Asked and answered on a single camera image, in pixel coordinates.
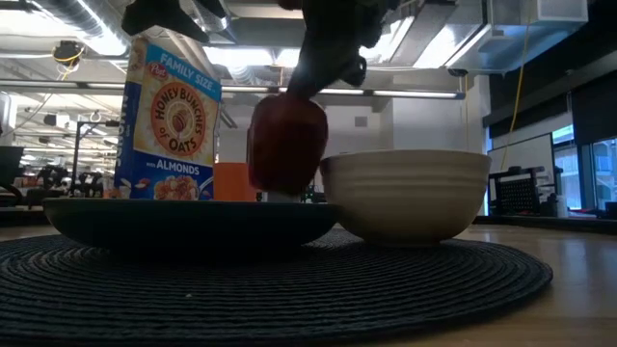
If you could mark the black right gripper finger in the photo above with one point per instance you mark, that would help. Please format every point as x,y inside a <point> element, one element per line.
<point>308,79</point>
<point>212,6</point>

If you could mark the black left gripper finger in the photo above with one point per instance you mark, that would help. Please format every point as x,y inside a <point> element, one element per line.
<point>159,17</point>

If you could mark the red apple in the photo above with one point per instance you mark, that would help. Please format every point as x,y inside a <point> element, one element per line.
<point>287,144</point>

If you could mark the Honey Bunches cereal box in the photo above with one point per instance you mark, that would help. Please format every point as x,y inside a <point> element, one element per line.
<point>171,125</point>

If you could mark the long ceiling light bar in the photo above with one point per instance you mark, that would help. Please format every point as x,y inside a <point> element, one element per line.
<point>414,93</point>

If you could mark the black ceiling-mounted device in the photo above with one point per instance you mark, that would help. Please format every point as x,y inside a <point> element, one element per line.
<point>67,52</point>

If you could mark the orange cup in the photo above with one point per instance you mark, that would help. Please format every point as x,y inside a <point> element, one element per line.
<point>232,181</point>

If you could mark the cream ribbed ceramic bowl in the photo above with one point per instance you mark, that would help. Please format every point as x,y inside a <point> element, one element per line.
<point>405,193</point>

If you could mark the dark shallow plate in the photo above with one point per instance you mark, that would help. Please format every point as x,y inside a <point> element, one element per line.
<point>193,222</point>

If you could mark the black round woven placemat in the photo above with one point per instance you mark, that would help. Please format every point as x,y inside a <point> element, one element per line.
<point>270,294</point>

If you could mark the white board panel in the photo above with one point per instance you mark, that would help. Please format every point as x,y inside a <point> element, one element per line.
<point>523,154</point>

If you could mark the black perforated cart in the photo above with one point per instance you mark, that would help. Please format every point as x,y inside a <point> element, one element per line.
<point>520,195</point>

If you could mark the silver ventilation duct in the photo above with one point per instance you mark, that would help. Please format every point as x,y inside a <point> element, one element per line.
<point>103,36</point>

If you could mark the black metal rig frame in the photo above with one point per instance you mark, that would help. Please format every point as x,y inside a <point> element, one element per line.
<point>77,154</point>

